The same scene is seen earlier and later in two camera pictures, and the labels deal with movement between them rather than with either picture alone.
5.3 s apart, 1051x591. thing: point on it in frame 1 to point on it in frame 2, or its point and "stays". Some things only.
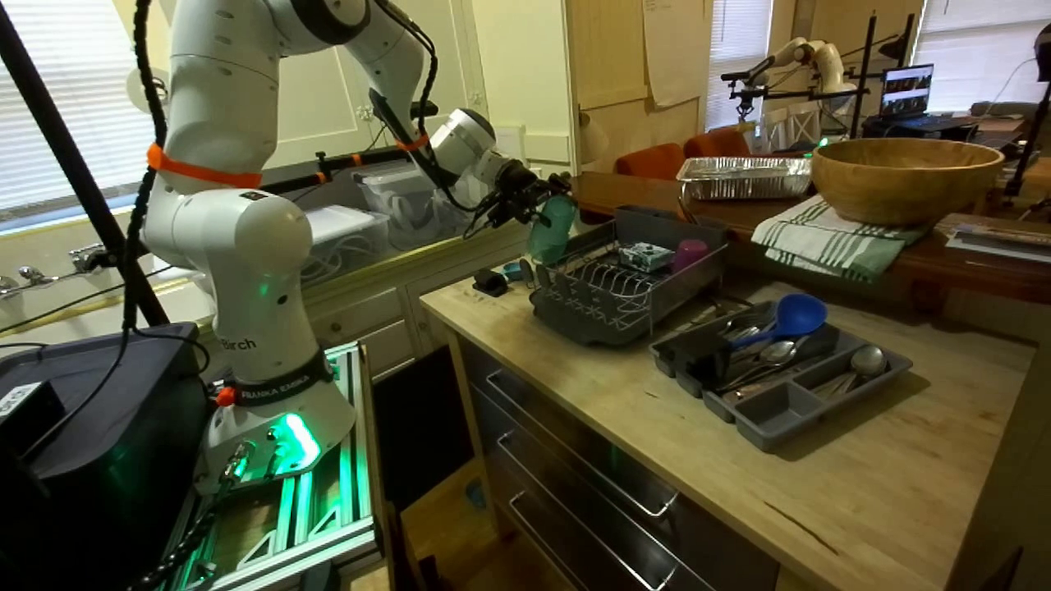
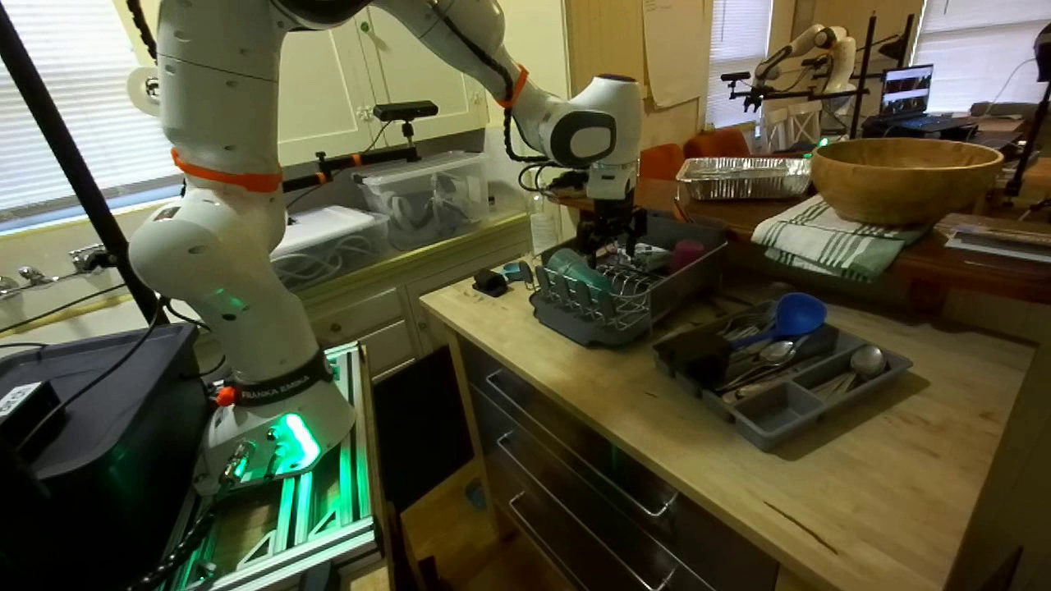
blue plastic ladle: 796,314 stays
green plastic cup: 548,241 to 573,278
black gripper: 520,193 to 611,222
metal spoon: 863,362 stays
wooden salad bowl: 905,181 stays
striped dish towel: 821,241 stays
